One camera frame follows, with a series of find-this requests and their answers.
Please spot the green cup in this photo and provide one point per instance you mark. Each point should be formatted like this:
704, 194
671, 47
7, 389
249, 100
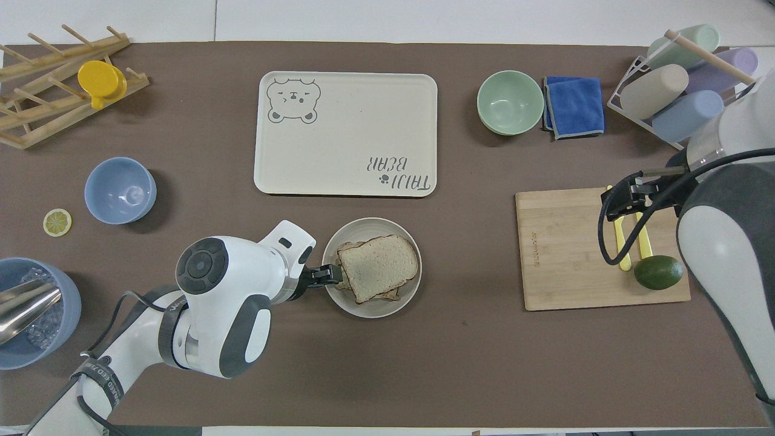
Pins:
684, 51

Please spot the blue bowl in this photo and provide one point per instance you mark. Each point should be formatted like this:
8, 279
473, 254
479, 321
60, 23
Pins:
118, 191

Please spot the wooden dish rack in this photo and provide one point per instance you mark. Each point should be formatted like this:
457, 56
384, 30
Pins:
91, 50

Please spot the light blue cup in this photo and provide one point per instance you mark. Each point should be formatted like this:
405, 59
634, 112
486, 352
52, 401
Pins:
687, 115

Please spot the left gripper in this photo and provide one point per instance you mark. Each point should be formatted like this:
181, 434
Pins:
310, 278

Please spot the beige cup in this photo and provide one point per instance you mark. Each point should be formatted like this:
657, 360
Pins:
654, 91

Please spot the lemon slice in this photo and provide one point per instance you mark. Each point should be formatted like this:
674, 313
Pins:
57, 222

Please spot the metal scoop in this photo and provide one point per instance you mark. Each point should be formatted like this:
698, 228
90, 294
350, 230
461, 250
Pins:
27, 306

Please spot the wooden cutting board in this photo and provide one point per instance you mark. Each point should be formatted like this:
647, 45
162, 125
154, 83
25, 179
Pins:
563, 254

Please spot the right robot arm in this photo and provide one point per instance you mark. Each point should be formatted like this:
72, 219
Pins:
726, 242

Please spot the round grey plate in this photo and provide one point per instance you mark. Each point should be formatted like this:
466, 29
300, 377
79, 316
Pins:
402, 297

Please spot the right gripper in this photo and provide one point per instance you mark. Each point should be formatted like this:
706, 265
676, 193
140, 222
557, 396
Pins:
663, 189

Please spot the purple cup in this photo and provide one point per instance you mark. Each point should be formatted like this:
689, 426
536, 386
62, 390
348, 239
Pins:
723, 75

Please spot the green bowl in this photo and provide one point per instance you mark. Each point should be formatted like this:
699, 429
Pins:
510, 102

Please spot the pile of clear ice cubes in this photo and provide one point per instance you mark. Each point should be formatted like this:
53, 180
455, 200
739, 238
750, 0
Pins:
48, 327

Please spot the green avocado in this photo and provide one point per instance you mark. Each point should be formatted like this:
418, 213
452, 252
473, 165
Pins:
658, 272

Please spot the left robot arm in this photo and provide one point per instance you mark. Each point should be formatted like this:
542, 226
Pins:
242, 266

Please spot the blue cloth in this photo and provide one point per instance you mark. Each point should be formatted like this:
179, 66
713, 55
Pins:
575, 106

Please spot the yellow cup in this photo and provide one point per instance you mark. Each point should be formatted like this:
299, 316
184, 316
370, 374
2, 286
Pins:
97, 77

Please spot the cream tray with bear print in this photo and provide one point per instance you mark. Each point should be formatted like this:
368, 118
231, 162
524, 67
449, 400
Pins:
351, 121

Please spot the blue bucket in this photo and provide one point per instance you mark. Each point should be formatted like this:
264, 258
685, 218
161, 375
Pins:
69, 309

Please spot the toasted bread slice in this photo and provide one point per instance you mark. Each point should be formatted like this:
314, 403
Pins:
378, 266
390, 295

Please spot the yellow plastic utensil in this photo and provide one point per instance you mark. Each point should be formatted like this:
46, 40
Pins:
622, 248
645, 242

